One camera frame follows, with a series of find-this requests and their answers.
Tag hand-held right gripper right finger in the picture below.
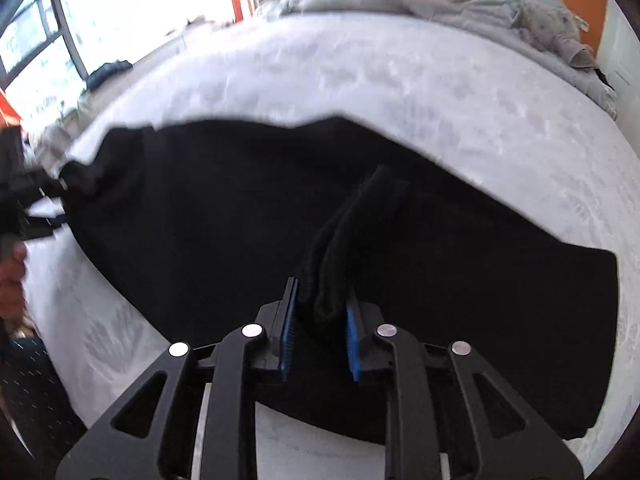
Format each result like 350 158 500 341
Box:
345 294 584 480

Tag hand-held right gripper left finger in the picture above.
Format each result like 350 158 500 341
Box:
55 276 301 480

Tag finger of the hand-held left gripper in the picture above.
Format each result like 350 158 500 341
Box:
22 160 71 241

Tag black pants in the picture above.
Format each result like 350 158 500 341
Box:
61 116 622 445

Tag person's left hand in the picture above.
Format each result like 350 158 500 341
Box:
0 244 28 322

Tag blue cloth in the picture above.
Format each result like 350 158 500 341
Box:
86 59 134 90

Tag dark patterned cloth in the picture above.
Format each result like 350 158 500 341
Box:
0 336 87 461

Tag bed with grey butterfly sheet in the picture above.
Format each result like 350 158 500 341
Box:
22 7 640 480

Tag grey duvet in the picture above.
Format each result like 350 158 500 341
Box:
277 0 620 122

